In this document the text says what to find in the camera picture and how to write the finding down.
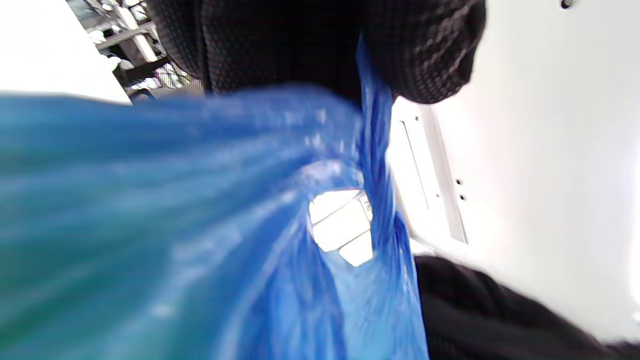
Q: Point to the person's left hand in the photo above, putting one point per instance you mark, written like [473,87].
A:
[280,45]

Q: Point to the blue plastic bag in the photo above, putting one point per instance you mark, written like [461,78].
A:
[150,200]

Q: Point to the ceiling light panel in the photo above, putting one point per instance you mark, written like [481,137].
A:
[425,165]

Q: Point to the person's black clothing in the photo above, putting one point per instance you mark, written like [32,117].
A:
[500,320]

